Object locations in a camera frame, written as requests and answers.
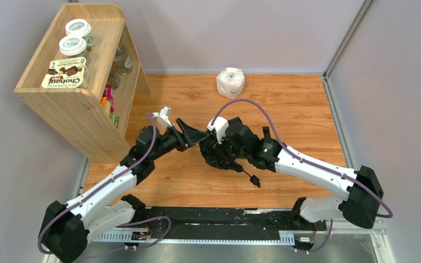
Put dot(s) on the wooden shelf unit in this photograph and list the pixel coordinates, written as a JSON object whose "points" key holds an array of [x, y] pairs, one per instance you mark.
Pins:
{"points": [[77, 114]]}

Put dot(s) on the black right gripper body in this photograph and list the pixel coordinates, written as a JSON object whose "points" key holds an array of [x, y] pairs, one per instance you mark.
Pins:
{"points": [[219, 149]]}

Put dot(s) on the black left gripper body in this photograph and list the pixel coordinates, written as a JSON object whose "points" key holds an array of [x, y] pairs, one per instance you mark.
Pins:
{"points": [[181, 133]]}

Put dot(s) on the white paper towel roll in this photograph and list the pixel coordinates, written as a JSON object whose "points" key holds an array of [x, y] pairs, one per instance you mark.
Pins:
{"points": [[230, 82]]}

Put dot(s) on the white lidded cup far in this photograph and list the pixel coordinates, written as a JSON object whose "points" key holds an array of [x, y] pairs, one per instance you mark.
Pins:
{"points": [[81, 28]]}

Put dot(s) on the corner aluminium post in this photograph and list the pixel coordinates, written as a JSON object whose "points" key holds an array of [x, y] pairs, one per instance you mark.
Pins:
{"points": [[351, 32]]}

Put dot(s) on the black folding umbrella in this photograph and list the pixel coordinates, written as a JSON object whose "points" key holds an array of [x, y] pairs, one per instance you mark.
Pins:
{"points": [[217, 156]]}

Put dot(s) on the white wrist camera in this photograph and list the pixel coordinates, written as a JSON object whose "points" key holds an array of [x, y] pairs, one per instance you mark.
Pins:
{"points": [[218, 127], [163, 117]]}

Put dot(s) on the Chobani yogurt flip pack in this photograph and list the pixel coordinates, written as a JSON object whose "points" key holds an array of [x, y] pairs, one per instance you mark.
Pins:
{"points": [[67, 73]]}

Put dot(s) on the white lidded cup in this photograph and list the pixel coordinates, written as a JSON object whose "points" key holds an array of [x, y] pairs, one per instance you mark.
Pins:
{"points": [[81, 28], [73, 47]]}

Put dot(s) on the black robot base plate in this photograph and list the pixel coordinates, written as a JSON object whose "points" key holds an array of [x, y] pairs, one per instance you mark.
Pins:
{"points": [[223, 224]]}

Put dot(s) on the white lidded cup near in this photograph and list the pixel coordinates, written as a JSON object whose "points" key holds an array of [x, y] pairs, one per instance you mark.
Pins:
{"points": [[73, 47]]}

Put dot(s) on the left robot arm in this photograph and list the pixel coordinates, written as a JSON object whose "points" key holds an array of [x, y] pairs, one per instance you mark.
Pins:
{"points": [[105, 188]]}

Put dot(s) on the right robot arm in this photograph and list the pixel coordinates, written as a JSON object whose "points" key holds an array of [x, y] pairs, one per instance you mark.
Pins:
{"points": [[356, 194]]}

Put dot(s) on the aluminium frame rail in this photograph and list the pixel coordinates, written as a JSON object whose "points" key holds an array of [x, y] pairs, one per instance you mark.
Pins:
{"points": [[140, 225]]}

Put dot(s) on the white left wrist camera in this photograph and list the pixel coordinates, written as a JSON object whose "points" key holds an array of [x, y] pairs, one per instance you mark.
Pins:
{"points": [[163, 117]]}

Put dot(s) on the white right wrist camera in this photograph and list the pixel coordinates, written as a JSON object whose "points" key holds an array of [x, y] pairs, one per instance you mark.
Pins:
{"points": [[218, 127]]}

